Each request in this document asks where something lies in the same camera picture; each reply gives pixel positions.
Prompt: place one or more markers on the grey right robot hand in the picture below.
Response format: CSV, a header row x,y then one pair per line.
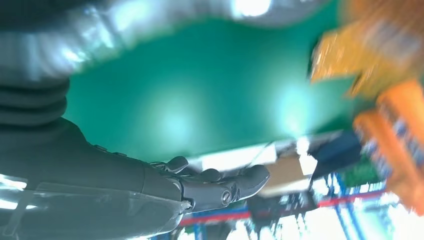
x,y
99,179

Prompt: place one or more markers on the brown cardboard box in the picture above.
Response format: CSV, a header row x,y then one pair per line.
x,y
286,175

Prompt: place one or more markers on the blue metal rack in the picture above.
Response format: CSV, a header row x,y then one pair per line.
x,y
344,198

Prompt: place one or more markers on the green plastic crate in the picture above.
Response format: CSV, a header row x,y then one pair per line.
x,y
361,174

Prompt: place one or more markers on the yellow taped cardboard sheet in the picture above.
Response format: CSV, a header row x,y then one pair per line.
x,y
361,53

